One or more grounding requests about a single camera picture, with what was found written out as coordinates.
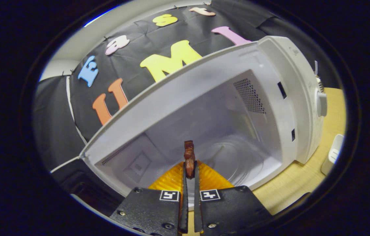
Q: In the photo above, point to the brown meat piece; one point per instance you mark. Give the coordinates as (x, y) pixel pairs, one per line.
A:
(189, 157)

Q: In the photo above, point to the white rectangular dish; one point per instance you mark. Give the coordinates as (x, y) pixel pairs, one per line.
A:
(332, 154)

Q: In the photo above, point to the black backdrop cloth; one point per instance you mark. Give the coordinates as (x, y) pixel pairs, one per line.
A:
(57, 124)

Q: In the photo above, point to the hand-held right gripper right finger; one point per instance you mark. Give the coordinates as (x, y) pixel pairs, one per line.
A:
(198, 209)

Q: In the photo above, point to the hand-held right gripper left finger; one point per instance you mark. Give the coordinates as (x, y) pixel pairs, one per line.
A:
(183, 209)

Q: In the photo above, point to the white microwave oven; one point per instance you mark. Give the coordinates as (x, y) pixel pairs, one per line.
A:
(204, 108)

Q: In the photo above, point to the metal utensil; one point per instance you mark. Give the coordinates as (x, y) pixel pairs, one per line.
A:
(316, 68)

